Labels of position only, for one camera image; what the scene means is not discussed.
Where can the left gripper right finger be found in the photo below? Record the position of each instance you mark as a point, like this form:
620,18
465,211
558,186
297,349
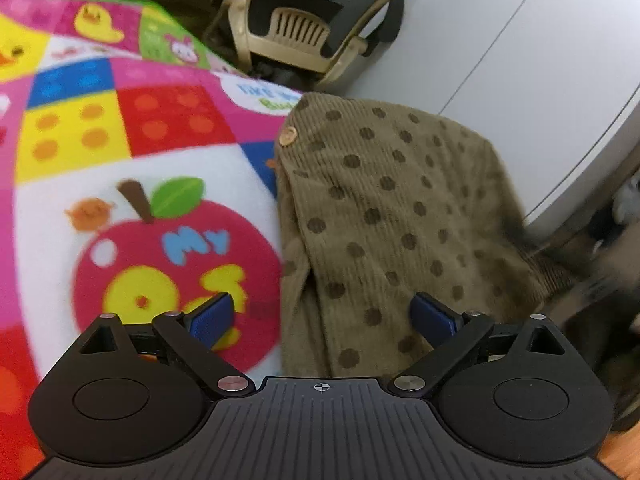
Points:
455,340

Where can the colourful cartoon play mat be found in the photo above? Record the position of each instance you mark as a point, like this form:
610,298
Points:
137,177

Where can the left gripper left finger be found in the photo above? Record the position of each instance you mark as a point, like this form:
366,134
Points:
190,337

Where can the olive polka dot garment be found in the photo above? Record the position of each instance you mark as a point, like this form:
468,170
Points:
377,203

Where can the beige mesh office chair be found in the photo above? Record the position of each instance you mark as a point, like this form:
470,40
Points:
305,44

